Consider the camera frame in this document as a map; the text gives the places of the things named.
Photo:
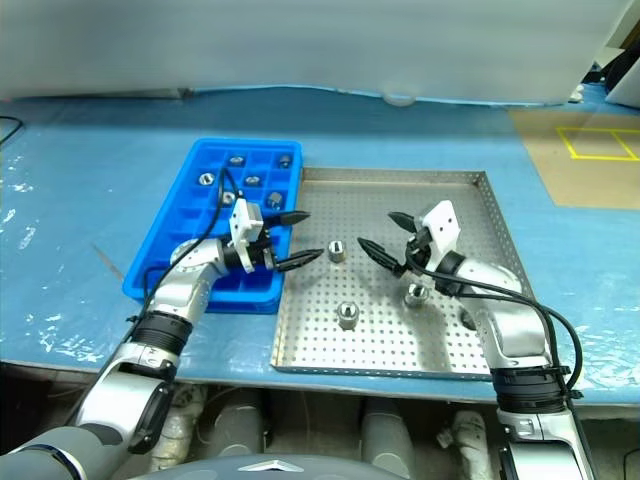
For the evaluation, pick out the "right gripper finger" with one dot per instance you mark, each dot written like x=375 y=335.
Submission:
x=402 y=220
x=380 y=255

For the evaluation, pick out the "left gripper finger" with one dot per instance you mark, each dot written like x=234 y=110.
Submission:
x=292 y=218
x=300 y=260

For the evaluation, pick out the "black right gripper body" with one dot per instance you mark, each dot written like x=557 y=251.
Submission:
x=419 y=250

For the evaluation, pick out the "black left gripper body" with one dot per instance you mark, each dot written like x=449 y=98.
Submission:
x=262 y=255

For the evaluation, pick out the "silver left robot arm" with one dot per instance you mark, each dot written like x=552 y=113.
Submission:
x=182 y=287

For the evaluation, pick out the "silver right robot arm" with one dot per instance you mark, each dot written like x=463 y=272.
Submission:
x=510 y=330

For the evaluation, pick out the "blue compartment tray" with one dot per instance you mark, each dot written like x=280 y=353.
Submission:
x=165 y=240

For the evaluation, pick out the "metal nut upper centre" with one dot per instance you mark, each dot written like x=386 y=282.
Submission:
x=336 y=250

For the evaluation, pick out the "metal nut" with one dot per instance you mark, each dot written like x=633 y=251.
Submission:
x=347 y=315
x=336 y=250

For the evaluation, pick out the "metal nut lower centre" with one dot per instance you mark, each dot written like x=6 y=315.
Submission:
x=347 y=315

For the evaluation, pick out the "perforated metal tray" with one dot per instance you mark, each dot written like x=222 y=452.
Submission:
x=380 y=345

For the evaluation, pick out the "small white round object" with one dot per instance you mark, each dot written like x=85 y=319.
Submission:
x=398 y=98

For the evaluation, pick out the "brown cardboard sheet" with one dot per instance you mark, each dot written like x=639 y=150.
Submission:
x=540 y=165

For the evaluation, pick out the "grey rounded cylinder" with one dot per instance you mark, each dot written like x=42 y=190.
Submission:
x=235 y=425
x=387 y=440

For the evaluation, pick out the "white foam backdrop panel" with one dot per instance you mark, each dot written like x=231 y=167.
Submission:
x=300 y=40

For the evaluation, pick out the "grey robot torso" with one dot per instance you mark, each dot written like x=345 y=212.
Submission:
x=270 y=465

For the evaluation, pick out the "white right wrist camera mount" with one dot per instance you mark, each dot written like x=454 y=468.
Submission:
x=440 y=225

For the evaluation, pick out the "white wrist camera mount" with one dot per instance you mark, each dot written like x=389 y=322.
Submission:
x=440 y=225
x=244 y=220

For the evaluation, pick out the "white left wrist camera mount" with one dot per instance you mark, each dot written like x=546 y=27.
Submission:
x=244 y=220

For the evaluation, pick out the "white wrapped post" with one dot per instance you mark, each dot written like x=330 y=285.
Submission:
x=470 y=442
x=175 y=430

